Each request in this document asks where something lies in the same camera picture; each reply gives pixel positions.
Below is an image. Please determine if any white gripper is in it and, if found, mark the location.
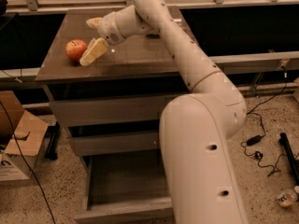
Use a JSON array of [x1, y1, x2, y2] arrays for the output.
[[79, 12, 125, 66]]

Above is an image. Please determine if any red apple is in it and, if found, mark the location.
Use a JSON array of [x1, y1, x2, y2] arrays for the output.
[[65, 39, 87, 62]]

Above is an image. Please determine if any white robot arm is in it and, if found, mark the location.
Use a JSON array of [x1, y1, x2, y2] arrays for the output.
[[80, 0, 249, 224]]

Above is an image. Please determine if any grey drawer cabinet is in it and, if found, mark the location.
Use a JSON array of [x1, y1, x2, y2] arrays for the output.
[[35, 6, 200, 161]]

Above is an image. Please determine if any grey top drawer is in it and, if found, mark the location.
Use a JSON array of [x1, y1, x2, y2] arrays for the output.
[[50, 94, 177, 127]]

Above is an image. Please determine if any grey middle drawer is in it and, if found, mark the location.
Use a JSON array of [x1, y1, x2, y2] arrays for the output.
[[69, 132, 160, 156]]

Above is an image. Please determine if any grey open bottom drawer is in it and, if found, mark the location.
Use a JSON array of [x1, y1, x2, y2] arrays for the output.
[[74, 149, 173, 224]]

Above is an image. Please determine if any black stand foot left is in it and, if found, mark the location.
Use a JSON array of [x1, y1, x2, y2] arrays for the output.
[[45, 122, 60, 161]]

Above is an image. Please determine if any brown cardboard box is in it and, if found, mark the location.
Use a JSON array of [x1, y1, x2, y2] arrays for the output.
[[0, 91, 48, 181]]

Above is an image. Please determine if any black bar on floor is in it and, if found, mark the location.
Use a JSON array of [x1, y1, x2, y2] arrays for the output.
[[279, 133, 299, 186]]

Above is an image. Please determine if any plastic bottle on floor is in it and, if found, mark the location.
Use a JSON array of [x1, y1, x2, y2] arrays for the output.
[[277, 186, 299, 207]]

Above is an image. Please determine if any black cable at left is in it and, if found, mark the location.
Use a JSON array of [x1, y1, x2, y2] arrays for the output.
[[0, 100, 57, 224]]

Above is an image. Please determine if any black power adapter cable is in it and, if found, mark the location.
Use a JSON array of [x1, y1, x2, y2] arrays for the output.
[[239, 66, 289, 178]]

